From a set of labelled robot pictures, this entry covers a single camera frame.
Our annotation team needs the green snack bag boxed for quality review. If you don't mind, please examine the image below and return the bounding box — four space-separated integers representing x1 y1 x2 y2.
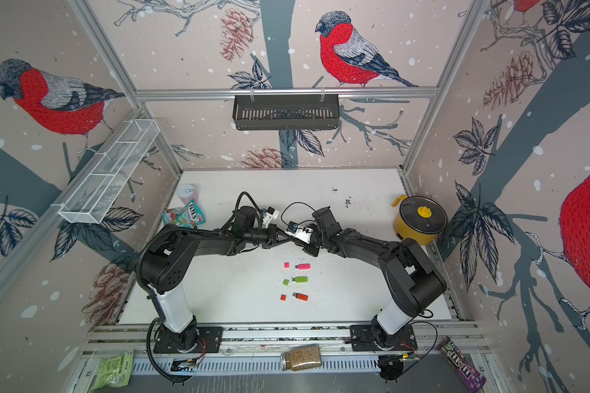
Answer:
89 350 134 391

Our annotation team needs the purple candy bar wrapper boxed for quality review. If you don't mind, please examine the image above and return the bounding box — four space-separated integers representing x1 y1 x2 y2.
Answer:
438 337 486 393

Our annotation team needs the green candy packet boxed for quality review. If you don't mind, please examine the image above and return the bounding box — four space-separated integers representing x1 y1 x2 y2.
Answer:
162 200 206 229

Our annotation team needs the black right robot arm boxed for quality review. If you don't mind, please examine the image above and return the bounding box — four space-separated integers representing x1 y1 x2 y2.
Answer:
288 207 447 350

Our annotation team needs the black wire basket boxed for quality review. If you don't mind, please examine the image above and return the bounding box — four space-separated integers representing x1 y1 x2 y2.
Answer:
233 94 340 131

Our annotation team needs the yellow pot with black lid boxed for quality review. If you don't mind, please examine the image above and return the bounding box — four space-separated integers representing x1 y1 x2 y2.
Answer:
392 195 448 246

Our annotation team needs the glass jar of seeds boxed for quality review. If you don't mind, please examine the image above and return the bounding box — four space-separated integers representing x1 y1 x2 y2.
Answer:
280 345 322 372

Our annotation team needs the red usb drive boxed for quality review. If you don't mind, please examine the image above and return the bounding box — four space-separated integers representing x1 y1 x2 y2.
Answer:
293 292 308 301

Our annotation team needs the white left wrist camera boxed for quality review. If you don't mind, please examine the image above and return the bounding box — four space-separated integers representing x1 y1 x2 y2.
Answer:
262 207 280 228

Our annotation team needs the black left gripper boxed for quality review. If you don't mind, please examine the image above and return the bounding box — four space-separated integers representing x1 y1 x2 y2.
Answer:
244 226 293 250

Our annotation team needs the pink can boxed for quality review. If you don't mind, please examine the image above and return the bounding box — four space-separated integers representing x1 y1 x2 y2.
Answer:
176 183 198 206

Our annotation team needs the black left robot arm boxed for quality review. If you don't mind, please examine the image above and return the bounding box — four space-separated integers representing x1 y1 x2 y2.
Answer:
135 206 295 353

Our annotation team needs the white wire mesh shelf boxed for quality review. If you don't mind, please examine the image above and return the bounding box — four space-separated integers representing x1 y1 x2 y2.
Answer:
58 119 161 224

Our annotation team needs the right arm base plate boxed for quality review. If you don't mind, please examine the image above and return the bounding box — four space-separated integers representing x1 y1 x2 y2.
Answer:
344 324 417 352

